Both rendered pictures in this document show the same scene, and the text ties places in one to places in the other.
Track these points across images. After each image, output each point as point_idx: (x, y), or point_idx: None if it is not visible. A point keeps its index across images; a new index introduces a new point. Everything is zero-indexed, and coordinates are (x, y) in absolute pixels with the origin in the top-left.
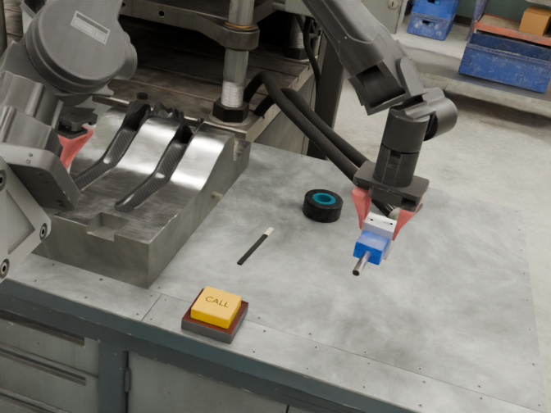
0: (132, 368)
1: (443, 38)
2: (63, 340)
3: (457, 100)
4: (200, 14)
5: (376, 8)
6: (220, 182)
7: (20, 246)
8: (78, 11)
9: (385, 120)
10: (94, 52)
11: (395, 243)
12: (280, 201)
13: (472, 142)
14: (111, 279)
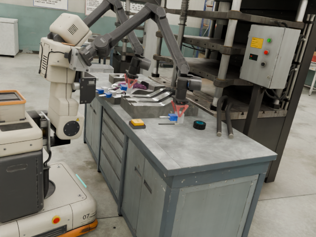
0: (128, 142)
1: None
2: (122, 133)
3: None
4: (215, 76)
5: (263, 78)
6: (176, 110)
7: (79, 67)
8: (102, 37)
9: None
10: (101, 43)
11: (208, 138)
12: (191, 122)
13: None
14: (129, 115)
